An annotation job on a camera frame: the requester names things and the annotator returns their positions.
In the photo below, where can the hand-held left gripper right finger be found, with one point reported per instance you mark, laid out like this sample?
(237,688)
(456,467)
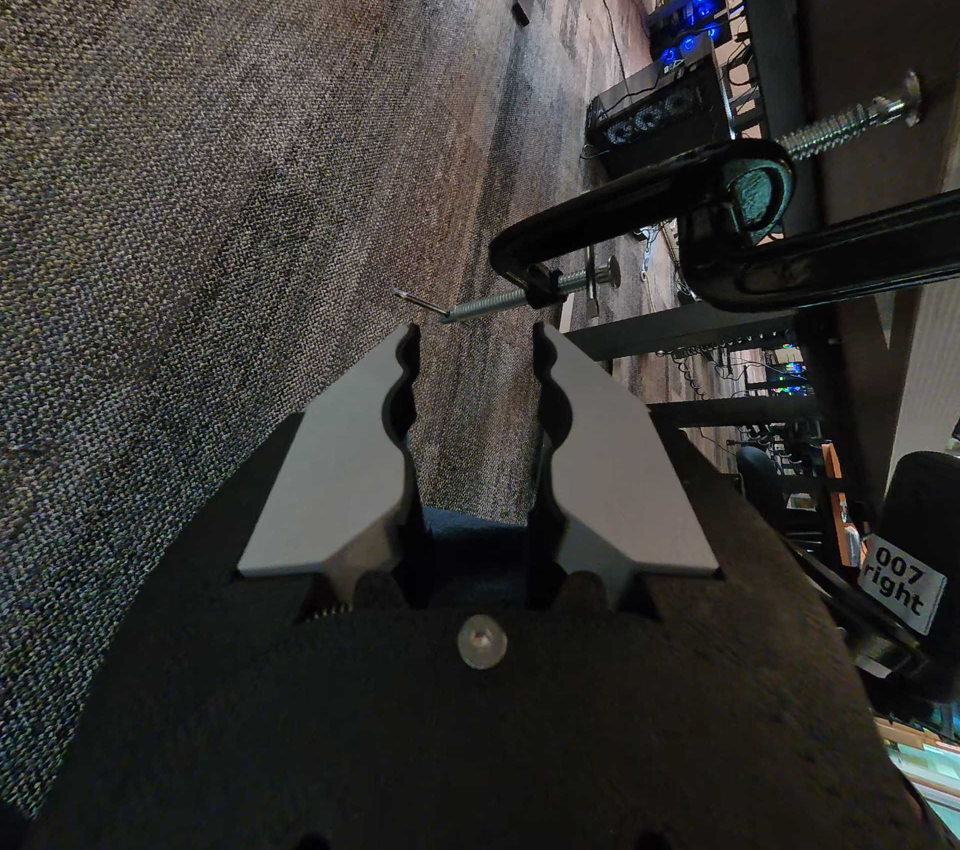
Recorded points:
(637,490)

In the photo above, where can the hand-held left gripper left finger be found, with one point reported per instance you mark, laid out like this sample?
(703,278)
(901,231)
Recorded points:
(330,490)

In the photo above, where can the black C-clamp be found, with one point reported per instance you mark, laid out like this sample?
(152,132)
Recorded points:
(600,212)
(825,265)

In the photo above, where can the person's dark trousers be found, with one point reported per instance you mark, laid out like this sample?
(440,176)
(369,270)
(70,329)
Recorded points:
(465,550)

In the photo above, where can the black desktop computer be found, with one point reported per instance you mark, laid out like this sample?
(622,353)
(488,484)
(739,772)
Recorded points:
(660,122)

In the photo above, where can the black computer with blue lights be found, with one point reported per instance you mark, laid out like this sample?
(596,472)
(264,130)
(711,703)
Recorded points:
(690,25)

